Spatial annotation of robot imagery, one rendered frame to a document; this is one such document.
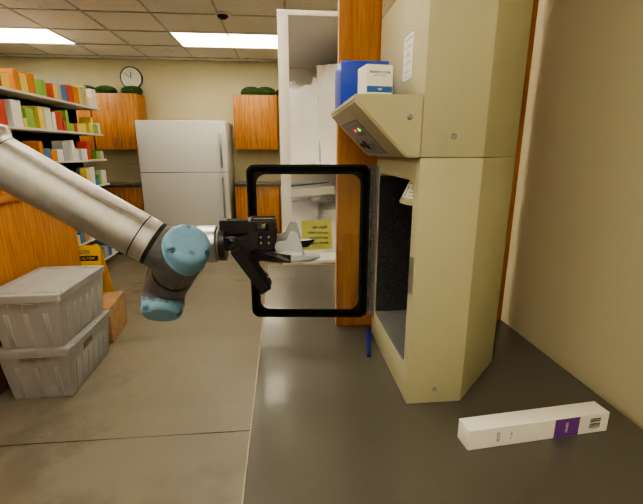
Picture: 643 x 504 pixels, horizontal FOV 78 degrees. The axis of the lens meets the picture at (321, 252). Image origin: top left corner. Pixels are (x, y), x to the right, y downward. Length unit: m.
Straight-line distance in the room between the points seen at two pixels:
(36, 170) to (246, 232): 0.35
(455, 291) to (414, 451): 0.28
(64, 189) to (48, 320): 2.06
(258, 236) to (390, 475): 0.48
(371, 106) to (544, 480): 0.63
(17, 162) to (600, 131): 1.06
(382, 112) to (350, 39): 0.42
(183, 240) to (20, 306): 2.15
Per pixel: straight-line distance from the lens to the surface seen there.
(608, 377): 1.05
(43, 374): 2.91
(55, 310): 2.69
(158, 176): 5.80
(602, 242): 1.02
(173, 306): 0.77
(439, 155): 0.72
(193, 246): 0.66
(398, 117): 0.70
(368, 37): 1.09
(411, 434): 0.79
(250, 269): 0.83
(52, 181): 0.71
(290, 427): 0.79
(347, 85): 0.89
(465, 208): 0.75
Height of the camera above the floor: 1.42
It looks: 14 degrees down
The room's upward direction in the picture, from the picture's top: straight up
